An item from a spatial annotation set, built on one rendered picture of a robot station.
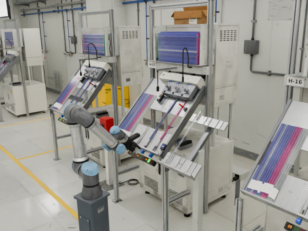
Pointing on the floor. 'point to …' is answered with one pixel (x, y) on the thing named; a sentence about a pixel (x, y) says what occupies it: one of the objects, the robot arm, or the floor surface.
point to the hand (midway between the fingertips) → (140, 149)
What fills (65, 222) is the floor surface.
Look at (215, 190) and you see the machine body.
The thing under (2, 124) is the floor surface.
